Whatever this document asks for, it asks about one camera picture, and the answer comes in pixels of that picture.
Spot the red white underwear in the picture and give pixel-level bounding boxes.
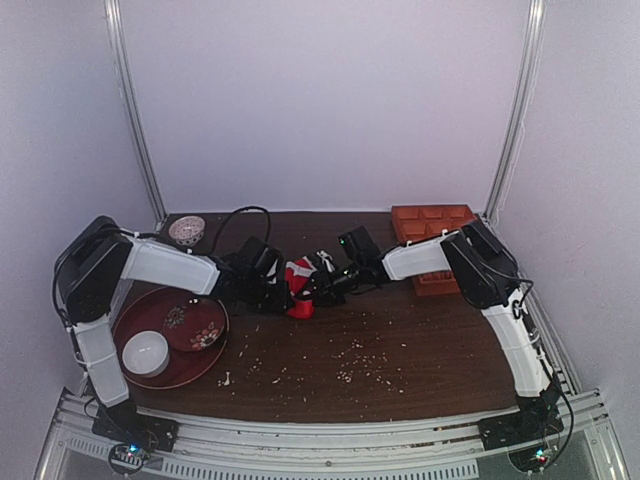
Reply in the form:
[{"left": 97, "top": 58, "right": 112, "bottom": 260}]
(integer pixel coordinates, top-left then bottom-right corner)
[{"left": 284, "top": 256, "right": 317, "bottom": 320}]

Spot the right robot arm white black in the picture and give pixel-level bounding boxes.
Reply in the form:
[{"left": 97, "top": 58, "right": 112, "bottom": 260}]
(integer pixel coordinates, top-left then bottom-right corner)
[{"left": 296, "top": 220, "right": 561, "bottom": 411}]

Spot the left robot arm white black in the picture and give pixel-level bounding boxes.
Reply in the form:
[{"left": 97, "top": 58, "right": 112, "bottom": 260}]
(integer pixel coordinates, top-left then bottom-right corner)
[{"left": 52, "top": 216, "right": 294, "bottom": 408}]

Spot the red floral plate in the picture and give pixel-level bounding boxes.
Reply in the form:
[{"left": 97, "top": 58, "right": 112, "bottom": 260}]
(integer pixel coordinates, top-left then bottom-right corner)
[{"left": 161, "top": 298, "right": 227, "bottom": 353}]

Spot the small patterned white bowl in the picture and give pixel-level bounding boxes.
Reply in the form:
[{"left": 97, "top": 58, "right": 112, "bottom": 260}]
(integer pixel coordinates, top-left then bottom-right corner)
[{"left": 168, "top": 215, "right": 206, "bottom": 247}]

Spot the large dark red tray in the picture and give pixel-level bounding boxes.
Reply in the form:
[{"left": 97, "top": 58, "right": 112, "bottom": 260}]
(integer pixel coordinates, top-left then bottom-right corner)
[{"left": 114, "top": 287, "right": 229, "bottom": 390}]

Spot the orange compartment tray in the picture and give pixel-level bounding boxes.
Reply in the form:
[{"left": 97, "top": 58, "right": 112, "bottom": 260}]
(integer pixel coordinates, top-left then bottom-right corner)
[{"left": 383, "top": 204, "right": 476, "bottom": 296}]

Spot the white round cup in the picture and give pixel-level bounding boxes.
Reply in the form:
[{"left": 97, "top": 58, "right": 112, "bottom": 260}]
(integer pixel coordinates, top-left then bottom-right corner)
[{"left": 122, "top": 330, "right": 169, "bottom": 378}]

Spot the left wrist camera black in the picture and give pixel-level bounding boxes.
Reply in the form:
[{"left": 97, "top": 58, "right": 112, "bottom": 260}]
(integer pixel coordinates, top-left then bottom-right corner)
[{"left": 238, "top": 236, "right": 281, "bottom": 281}]

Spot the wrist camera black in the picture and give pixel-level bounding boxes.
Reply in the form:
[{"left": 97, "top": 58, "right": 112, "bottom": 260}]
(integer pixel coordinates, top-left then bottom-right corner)
[
  {"left": 338, "top": 226, "right": 380, "bottom": 266},
  {"left": 238, "top": 236, "right": 281, "bottom": 281}
]

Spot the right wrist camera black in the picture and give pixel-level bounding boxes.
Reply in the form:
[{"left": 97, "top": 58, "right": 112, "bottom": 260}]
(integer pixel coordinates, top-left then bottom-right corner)
[{"left": 338, "top": 226, "right": 380, "bottom": 266}]

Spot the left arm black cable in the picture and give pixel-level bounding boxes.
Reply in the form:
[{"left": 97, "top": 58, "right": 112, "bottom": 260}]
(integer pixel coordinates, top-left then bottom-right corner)
[{"left": 212, "top": 206, "right": 274, "bottom": 256}]

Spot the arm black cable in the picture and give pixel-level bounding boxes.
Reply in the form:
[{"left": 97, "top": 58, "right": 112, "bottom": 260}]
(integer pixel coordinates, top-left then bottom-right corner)
[
  {"left": 509, "top": 274, "right": 576, "bottom": 469},
  {"left": 212, "top": 206, "right": 274, "bottom": 256}
]

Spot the aluminium front rail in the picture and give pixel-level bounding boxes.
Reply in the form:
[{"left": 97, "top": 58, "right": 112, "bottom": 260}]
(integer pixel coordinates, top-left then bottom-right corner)
[{"left": 34, "top": 389, "right": 630, "bottom": 479}]

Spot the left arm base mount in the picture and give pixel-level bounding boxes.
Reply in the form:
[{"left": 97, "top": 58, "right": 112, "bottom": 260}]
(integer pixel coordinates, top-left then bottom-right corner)
[{"left": 92, "top": 403, "right": 179, "bottom": 453}]

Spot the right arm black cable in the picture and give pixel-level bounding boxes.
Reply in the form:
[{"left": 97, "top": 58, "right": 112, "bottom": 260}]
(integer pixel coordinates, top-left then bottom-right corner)
[{"left": 509, "top": 274, "right": 576, "bottom": 469}]

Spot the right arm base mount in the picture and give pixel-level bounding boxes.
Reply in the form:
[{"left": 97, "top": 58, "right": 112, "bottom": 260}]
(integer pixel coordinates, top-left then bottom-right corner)
[{"left": 477, "top": 406, "right": 564, "bottom": 451}]

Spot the left aluminium frame post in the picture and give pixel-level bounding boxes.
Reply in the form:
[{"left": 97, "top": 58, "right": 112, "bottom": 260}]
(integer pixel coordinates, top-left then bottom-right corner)
[{"left": 103, "top": 0, "right": 168, "bottom": 227}]

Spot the aluminium frame post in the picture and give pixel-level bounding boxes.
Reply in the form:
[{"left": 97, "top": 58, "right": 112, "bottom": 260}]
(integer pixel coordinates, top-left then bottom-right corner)
[
  {"left": 484, "top": 0, "right": 547, "bottom": 225},
  {"left": 103, "top": 0, "right": 168, "bottom": 227}
]

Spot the right aluminium frame post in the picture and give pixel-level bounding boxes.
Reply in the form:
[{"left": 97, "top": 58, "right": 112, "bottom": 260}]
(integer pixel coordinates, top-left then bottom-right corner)
[{"left": 484, "top": 0, "right": 547, "bottom": 225}]

